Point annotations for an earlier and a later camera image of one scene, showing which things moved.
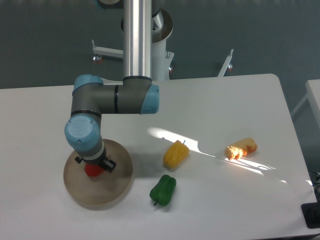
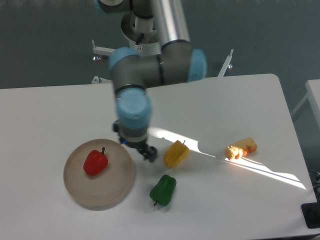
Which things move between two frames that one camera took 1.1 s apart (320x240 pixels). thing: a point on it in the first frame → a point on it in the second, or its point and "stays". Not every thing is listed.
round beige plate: [104, 190] stays
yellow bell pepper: [176, 155] stays
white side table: [313, 88] stays
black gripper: [109, 165] → [139, 142]
